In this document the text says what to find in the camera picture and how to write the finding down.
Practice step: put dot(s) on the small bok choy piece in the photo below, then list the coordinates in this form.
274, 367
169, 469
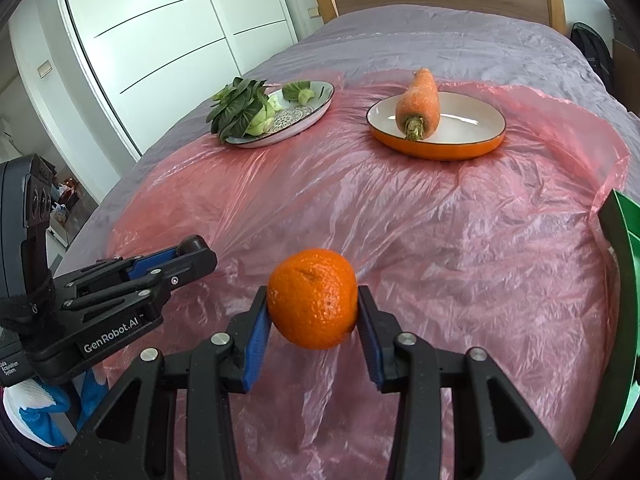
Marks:
300, 92

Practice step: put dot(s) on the green tray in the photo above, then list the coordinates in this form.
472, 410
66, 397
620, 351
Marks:
625, 310

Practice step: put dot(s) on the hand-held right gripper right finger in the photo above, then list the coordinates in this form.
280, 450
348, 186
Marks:
370, 345

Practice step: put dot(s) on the bed with purple cover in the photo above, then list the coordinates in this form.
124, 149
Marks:
450, 45

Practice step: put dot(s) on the patterned plate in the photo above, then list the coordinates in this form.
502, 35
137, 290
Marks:
305, 112

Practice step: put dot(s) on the pink plastic sheet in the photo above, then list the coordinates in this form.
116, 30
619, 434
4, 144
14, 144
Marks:
450, 260

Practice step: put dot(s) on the wall socket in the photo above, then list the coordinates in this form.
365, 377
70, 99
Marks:
314, 11

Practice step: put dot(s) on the light switch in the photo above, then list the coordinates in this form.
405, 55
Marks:
44, 69

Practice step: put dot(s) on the wooden nightstand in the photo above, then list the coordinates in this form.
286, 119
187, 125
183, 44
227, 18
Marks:
627, 62

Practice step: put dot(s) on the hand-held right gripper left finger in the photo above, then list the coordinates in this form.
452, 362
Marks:
257, 345

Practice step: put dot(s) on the white wardrobe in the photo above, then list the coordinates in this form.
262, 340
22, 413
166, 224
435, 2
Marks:
150, 35

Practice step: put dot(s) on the orange dish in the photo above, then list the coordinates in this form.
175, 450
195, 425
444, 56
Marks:
470, 120

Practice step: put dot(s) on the orange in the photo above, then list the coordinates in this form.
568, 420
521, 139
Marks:
312, 300

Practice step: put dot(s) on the carrot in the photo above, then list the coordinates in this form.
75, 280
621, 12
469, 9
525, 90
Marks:
417, 100

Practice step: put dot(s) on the black backpack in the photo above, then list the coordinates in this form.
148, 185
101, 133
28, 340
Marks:
592, 55

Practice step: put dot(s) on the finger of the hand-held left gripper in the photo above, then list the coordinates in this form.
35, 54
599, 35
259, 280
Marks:
150, 262
195, 265

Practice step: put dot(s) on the person's left hand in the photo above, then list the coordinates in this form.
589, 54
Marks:
35, 402

